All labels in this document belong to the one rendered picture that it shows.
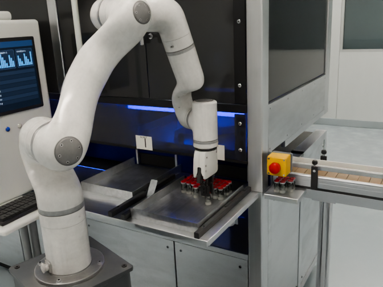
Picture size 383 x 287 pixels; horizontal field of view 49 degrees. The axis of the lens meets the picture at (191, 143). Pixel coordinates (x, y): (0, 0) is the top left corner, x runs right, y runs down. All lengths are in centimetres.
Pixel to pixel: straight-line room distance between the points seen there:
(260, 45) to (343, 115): 481
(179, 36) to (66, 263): 70
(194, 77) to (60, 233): 59
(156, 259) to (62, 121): 112
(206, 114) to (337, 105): 493
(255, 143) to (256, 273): 54
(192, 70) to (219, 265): 89
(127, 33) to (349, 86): 520
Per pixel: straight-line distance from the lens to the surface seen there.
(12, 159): 195
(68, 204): 112
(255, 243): 169
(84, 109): 108
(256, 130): 152
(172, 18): 124
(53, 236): 116
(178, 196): 157
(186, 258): 190
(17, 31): 195
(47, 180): 115
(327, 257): 180
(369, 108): 614
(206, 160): 139
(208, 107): 135
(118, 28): 109
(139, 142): 181
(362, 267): 289
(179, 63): 127
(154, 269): 205
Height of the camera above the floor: 151
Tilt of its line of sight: 16 degrees down
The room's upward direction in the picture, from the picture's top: 3 degrees counter-clockwise
